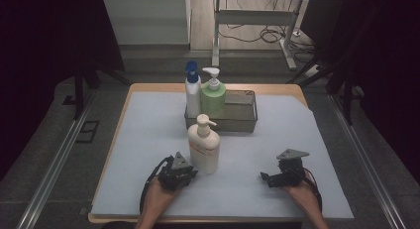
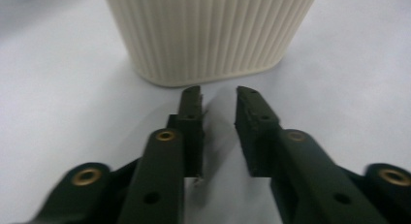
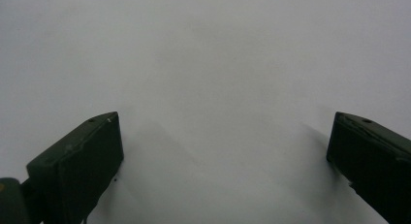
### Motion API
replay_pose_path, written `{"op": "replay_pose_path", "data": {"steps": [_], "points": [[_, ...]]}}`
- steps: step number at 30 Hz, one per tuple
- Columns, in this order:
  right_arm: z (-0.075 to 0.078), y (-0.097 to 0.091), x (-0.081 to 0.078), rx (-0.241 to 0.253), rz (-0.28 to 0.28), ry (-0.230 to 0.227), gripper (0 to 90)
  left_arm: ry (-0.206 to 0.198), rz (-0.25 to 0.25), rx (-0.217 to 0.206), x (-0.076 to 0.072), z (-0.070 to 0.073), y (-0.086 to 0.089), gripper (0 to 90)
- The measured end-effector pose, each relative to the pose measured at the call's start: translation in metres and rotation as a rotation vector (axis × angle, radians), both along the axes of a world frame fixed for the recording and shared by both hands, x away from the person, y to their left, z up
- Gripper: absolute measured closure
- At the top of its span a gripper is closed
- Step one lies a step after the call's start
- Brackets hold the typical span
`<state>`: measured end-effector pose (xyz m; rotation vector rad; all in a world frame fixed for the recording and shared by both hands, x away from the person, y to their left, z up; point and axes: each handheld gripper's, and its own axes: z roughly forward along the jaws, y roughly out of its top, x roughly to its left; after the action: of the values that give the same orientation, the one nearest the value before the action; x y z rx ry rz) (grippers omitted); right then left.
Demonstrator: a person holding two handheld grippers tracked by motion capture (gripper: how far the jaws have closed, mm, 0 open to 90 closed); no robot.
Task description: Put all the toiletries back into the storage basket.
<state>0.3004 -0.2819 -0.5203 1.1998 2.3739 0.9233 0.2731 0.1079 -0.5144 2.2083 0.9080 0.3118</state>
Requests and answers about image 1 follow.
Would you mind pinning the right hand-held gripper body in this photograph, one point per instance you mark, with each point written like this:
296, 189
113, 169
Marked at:
292, 172

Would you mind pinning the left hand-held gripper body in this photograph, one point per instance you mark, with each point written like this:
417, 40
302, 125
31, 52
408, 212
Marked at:
176, 176

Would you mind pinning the cream pump bottle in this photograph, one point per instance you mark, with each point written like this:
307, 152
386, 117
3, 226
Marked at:
205, 149

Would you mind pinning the metal mesh basket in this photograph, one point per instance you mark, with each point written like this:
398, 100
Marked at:
239, 113

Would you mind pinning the green pump bottle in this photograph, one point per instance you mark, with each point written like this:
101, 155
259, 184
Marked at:
214, 96

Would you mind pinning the white bottle with blue pump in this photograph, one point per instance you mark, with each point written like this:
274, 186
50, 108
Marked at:
192, 93

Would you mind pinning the person's right hand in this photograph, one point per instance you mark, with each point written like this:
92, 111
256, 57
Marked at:
302, 196

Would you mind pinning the person's left hand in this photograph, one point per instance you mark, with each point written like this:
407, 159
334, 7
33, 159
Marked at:
161, 197

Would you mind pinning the white paper table mat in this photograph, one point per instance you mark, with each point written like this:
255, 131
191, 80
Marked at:
237, 196

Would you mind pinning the black metal stand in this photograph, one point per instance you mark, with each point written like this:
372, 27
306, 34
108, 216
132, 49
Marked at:
346, 90
78, 90

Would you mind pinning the white power strip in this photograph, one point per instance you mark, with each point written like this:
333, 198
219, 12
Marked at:
313, 71

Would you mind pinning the aluminium floor rail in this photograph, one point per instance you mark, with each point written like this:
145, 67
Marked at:
366, 163
56, 163

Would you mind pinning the black floor bracket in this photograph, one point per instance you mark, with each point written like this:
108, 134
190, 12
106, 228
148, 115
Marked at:
87, 131

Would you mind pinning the white wall panel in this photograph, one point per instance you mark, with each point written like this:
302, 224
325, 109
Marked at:
145, 21

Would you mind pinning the white metal desk frame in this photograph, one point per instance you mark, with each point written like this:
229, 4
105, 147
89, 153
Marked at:
254, 17

